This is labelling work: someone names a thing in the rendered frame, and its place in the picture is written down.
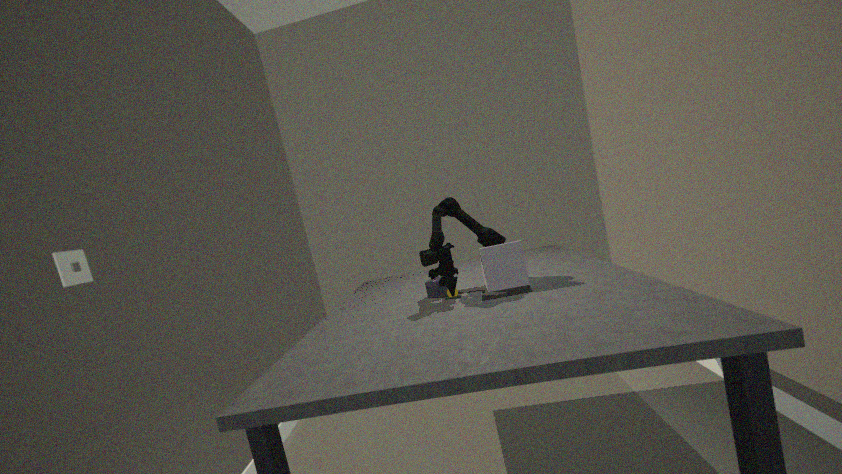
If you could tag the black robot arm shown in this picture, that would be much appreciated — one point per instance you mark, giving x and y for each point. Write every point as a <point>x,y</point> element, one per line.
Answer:
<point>449,206</point>

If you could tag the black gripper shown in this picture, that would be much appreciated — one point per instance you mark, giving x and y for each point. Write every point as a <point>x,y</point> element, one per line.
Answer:
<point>448,280</point>

